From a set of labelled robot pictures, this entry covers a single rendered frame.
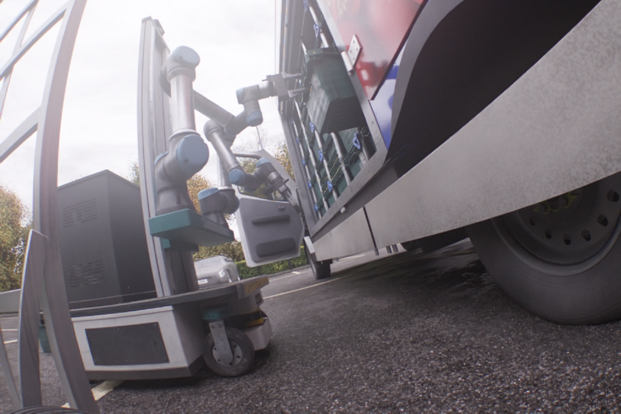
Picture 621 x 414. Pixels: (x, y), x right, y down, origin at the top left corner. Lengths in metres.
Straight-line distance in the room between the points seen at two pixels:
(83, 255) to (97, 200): 0.23
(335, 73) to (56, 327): 1.23
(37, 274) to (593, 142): 0.71
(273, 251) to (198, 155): 3.33
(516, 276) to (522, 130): 0.41
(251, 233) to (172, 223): 3.20
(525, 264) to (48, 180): 0.94
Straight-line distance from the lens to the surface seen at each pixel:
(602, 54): 0.48
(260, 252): 4.12
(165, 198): 1.06
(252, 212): 4.26
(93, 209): 1.28
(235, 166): 1.50
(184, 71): 1.18
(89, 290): 1.28
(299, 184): 3.39
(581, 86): 0.49
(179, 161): 0.98
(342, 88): 1.26
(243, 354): 1.05
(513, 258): 0.85
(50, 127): 0.45
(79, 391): 0.40
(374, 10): 0.96
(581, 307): 0.73
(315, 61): 1.31
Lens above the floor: 0.34
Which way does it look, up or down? 15 degrees up
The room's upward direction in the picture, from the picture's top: 15 degrees counter-clockwise
